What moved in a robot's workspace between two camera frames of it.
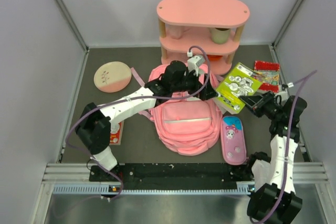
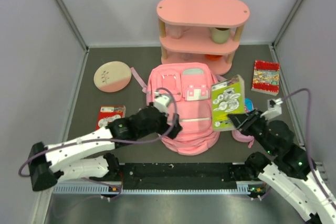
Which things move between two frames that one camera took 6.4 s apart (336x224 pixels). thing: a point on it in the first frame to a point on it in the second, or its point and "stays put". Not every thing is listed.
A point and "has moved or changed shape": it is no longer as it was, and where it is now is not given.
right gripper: x=254 y=102 to x=238 y=119
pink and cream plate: x=112 y=76 stays put
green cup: x=220 y=35 stays put
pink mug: x=176 y=31 stays put
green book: x=241 y=81 has moved or changed shape
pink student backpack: x=187 y=127 has moved or changed shape
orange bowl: x=214 y=57 stays put
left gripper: x=198 y=85 to x=176 y=129
